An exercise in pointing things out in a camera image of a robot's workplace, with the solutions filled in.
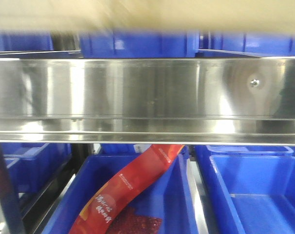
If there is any brown cardboard carton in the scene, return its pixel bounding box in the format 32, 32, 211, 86
0, 0, 295, 35

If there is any red snack bag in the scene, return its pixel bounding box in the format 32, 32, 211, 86
69, 144, 184, 234

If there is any blue bin behind lower right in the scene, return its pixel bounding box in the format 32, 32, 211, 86
194, 145, 295, 167

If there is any blue bin upper middle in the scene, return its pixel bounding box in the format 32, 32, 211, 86
79, 31, 200, 59

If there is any blue bin with snack bag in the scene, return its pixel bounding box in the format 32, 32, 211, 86
43, 155, 198, 234

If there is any blue bin upper right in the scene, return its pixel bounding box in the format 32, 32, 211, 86
198, 33, 295, 57

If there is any empty blue bin lower right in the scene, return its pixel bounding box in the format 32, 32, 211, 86
209, 156, 295, 234

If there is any blue bin lower left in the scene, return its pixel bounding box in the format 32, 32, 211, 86
1, 143, 71, 193

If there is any blue bin upper left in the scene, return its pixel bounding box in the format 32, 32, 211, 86
0, 33, 54, 51

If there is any stainless steel shelf rail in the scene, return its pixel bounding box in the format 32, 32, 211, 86
0, 57, 295, 145

